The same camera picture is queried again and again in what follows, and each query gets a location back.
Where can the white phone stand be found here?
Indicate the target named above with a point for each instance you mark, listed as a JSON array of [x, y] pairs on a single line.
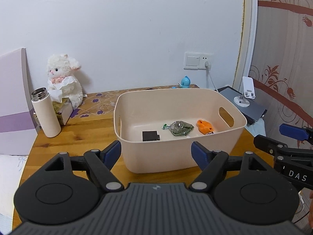
[[249, 93]]

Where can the purple white board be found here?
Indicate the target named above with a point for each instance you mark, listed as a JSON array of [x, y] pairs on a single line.
[[18, 127]]

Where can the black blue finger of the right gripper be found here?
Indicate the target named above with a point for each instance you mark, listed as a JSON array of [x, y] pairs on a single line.
[[276, 148]]

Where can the black small box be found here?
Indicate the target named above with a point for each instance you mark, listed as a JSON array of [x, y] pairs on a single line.
[[151, 135]]

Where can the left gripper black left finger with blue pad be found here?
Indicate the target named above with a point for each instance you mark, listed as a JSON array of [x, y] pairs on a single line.
[[67, 188]]

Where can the grey laptop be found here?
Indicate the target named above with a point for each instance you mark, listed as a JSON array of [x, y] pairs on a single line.
[[252, 113]]

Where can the blue small figurine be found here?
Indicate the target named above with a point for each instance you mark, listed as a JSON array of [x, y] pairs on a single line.
[[185, 82]]

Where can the beige plastic storage basket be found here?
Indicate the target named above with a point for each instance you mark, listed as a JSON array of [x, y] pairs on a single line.
[[146, 110]]

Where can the tissue box with tissue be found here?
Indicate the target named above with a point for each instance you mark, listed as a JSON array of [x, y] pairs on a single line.
[[62, 105]]

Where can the cream thermos bottle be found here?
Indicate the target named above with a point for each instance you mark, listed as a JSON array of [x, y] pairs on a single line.
[[45, 112]]

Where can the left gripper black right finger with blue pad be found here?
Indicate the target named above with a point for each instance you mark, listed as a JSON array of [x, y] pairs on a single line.
[[244, 188]]

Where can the dried lavender sachet bag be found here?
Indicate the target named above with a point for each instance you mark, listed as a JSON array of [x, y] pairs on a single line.
[[179, 128]]

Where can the white plush lamb toy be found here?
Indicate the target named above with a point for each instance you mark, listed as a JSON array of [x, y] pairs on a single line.
[[61, 66]]

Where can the orange cloth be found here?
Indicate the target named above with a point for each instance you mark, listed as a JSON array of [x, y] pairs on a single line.
[[205, 127]]

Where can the white wall switch socket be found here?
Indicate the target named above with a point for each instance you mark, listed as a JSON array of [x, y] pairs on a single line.
[[198, 61]]

